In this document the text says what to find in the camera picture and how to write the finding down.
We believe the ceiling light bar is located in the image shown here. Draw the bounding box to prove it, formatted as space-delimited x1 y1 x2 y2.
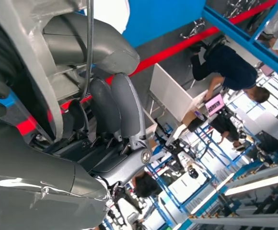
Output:
224 173 278 196

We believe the brown cardboard box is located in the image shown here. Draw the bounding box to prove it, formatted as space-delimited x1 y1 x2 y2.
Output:
183 111 197 126

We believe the red barrier belt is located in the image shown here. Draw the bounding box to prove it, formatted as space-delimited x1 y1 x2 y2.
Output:
17 0 277 137

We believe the white desk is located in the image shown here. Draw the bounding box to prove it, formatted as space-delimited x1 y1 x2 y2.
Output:
150 63 222 123

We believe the white plastic cover part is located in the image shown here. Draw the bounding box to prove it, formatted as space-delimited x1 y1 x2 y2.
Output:
94 0 131 35

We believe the black round stool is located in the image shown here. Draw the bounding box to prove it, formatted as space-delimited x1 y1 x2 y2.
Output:
180 18 227 60

